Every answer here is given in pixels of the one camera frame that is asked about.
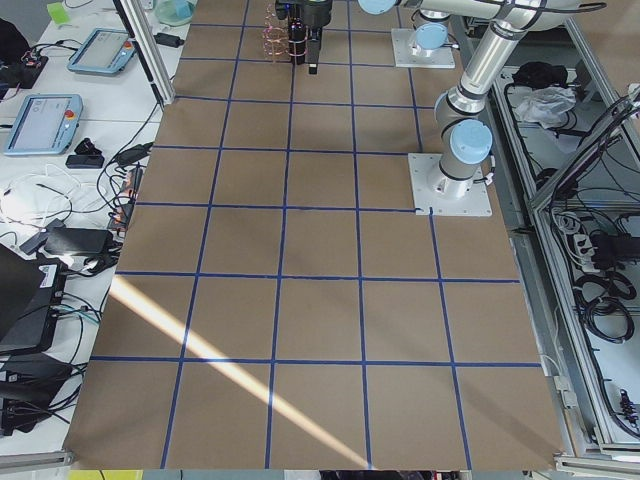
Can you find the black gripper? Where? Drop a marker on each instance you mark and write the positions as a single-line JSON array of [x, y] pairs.
[[316, 12]]

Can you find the dark wine bottle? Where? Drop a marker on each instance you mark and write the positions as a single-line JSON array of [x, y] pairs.
[[296, 40]]

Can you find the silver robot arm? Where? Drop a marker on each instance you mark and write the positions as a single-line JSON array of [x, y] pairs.
[[429, 37], [467, 141]]

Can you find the blue foam block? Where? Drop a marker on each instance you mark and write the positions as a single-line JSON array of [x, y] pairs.
[[183, 9]]

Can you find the black power adapter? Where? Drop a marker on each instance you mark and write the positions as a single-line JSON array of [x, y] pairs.
[[168, 40]]

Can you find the green glass plate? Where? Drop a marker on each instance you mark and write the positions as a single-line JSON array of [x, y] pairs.
[[165, 15]]

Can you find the far blue teach pendant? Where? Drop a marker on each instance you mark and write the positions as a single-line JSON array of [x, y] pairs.
[[105, 52]]

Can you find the blue teach pendant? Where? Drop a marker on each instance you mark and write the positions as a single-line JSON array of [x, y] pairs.
[[105, 52], [45, 125]]

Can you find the near blue teach pendant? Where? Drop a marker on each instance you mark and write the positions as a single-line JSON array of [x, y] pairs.
[[45, 125]]

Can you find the black laptop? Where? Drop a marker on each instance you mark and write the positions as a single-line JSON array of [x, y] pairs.
[[30, 292]]

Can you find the copper wire wine basket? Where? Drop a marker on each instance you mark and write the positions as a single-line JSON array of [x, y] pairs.
[[275, 35]]

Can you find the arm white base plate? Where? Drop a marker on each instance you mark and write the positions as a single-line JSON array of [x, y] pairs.
[[441, 59], [436, 194]]

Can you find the aluminium frame post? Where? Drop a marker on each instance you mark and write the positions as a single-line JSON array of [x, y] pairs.
[[135, 21]]

